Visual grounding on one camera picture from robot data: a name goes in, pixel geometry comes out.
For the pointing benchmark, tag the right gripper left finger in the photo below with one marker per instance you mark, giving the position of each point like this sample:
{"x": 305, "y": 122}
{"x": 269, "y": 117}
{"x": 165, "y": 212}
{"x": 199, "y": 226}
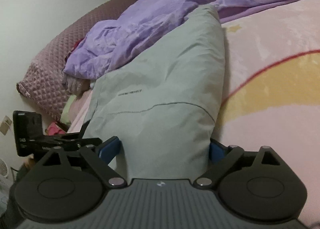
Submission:
{"x": 98, "y": 158}

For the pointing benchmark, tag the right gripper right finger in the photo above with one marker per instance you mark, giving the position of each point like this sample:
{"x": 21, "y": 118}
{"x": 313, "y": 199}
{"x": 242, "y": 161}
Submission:
{"x": 223, "y": 159}

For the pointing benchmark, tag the grey and black coat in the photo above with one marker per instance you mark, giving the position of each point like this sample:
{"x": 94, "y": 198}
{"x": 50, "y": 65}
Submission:
{"x": 163, "y": 105}

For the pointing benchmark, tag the pink object on floor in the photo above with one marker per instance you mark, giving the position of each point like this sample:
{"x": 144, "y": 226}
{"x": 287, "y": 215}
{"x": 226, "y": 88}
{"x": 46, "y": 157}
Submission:
{"x": 53, "y": 129}

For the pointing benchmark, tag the white floor fan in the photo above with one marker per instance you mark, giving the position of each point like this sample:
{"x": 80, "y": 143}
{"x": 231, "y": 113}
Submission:
{"x": 5, "y": 170}

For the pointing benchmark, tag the mauve quilted headboard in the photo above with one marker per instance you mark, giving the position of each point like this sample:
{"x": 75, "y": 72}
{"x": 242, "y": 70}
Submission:
{"x": 42, "y": 81}

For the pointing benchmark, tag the beige fuzzy pillow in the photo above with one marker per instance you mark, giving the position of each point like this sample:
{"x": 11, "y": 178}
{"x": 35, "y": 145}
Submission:
{"x": 76, "y": 86}

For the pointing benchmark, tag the pink princess blanket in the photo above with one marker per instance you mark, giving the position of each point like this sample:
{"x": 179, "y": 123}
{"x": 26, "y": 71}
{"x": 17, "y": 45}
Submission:
{"x": 271, "y": 90}

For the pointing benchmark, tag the red cloth at headboard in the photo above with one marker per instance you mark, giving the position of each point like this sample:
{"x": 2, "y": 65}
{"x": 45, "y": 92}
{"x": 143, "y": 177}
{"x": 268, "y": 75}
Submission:
{"x": 72, "y": 49}

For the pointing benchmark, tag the purple duvet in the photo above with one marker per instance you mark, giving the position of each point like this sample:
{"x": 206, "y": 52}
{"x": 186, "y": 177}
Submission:
{"x": 110, "y": 44}

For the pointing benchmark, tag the wall socket near floor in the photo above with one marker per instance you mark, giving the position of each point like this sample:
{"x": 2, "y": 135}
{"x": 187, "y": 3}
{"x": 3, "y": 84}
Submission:
{"x": 5, "y": 125}

